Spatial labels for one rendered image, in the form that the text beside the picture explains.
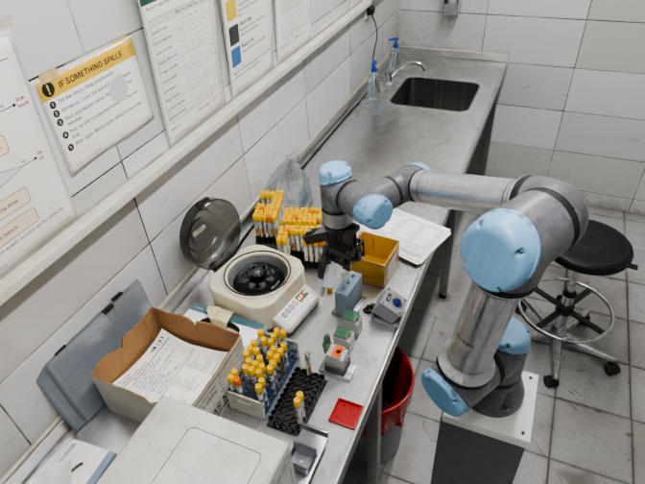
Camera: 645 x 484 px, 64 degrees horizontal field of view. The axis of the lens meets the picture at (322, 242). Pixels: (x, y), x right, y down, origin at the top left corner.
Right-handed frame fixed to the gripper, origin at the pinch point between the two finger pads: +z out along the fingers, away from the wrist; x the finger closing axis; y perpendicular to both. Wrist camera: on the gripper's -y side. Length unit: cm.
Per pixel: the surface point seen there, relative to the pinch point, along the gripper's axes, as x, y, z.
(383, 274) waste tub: 19.6, 3.5, 11.8
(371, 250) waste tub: 30.9, -7.3, 14.8
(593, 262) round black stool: 95, 53, 42
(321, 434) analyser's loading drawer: -33.4, 17.3, 13.8
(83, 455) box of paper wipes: -68, -24, 11
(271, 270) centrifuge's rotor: -0.1, -23.9, 7.4
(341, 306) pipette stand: 2.8, -0.9, 13.5
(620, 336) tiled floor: 130, 72, 108
